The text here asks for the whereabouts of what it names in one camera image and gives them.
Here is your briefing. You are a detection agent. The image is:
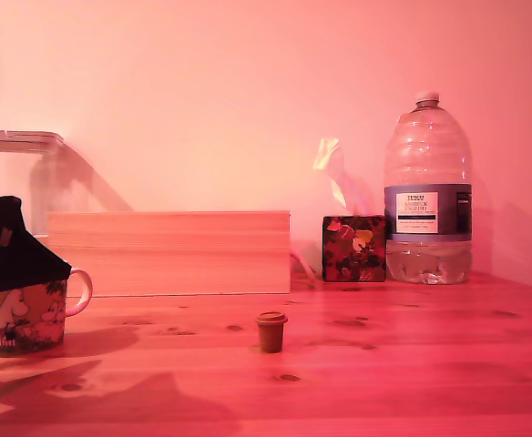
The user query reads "brown coffee capsule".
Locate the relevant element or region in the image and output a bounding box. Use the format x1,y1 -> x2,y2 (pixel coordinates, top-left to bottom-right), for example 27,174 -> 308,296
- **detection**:
255,311 -> 290,354

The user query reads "cartoon print mug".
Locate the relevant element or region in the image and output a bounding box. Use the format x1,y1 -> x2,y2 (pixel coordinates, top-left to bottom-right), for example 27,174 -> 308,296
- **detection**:
0,268 -> 95,359

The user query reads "long pale wooden box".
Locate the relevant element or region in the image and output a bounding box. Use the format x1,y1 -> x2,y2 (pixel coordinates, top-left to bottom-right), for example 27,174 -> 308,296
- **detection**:
46,210 -> 292,298

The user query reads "white tissue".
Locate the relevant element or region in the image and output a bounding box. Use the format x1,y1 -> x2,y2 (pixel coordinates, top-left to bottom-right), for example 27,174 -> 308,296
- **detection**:
314,137 -> 373,218

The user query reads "floral tissue box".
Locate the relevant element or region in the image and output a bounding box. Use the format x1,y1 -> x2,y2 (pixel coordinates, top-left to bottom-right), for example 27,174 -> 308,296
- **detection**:
322,215 -> 388,283

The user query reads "large clear water bottle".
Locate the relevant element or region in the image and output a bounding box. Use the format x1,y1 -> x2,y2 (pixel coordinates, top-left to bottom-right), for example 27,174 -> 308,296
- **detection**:
383,90 -> 474,286

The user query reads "white cable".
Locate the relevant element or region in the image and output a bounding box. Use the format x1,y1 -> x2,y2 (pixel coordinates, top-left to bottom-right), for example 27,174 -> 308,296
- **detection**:
289,251 -> 317,287

